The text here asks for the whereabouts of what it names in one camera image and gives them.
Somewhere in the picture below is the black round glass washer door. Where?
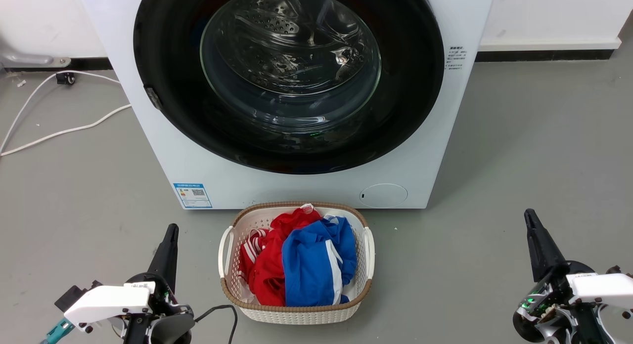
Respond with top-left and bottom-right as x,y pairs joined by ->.
133,0 -> 445,175

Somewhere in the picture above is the red garment with white stripes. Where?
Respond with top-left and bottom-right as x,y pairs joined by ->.
239,204 -> 322,306

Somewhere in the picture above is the small printed text sticker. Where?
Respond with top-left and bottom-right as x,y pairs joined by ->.
447,46 -> 467,71

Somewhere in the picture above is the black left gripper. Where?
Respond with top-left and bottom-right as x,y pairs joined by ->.
124,224 -> 196,344

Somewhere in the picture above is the grey metal pipe bracket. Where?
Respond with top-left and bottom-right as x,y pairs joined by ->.
0,38 -> 71,69

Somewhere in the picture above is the white front-load washing machine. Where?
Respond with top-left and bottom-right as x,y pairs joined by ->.
77,0 -> 497,210

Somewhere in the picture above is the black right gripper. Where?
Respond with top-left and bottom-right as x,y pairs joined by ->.
513,209 -> 614,344

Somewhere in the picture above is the round white filter cover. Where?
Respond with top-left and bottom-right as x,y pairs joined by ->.
360,183 -> 408,208

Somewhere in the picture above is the blue energy label sticker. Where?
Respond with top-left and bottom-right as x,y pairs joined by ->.
173,183 -> 213,209

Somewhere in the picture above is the teal cable connector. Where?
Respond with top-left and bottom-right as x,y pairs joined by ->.
40,318 -> 75,344

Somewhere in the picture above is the white plastic laundry basket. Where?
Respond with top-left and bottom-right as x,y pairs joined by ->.
218,201 -> 375,325

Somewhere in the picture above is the white floor cable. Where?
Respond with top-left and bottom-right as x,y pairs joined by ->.
0,104 -> 132,158
0,70 -> 121,154

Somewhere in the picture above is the blue garment with white stripe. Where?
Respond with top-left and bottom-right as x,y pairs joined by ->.
282,215 -> 358,307

